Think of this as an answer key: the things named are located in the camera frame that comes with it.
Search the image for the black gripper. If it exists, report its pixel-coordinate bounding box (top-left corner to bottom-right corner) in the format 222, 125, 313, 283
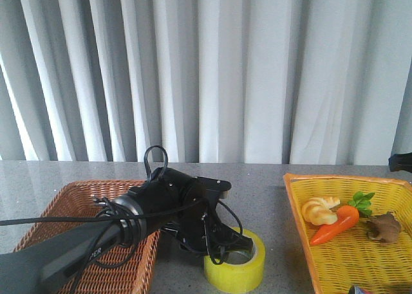
128, 168, 254, 252

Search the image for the yellow tape roll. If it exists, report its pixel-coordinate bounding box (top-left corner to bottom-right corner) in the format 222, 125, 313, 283
203, 229, 266, 293

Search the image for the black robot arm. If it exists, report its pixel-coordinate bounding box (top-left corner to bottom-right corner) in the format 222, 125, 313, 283
1, 167, 253, 293

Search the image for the toy croissant bread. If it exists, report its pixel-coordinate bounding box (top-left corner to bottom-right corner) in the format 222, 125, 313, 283
301, 196, 341, 226

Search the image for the toy orange carrot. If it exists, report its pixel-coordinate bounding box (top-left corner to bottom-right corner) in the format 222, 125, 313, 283
310, 191, 375, 246

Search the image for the yellow woven basket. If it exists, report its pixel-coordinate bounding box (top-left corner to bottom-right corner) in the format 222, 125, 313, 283
283, 173, 411, 293

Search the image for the dark item at basket edge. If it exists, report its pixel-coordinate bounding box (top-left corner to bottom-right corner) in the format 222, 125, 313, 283
348, 285, 371, 294

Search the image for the brown toy mushroom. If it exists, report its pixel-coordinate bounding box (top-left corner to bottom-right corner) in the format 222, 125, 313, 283
367, 212, 401, 245

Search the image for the brown wicker basket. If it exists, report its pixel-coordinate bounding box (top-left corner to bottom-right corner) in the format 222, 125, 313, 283
14, 180, 160, 293

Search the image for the grey pleated curtain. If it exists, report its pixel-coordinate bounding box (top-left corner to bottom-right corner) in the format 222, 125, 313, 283
1, 0, 411, 165

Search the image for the black robot gripper tip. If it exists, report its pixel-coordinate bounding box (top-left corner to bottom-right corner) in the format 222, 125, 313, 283
388, 152, 412, 173

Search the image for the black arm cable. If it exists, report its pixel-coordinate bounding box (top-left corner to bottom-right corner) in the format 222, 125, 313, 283
0, 145, 245, 294

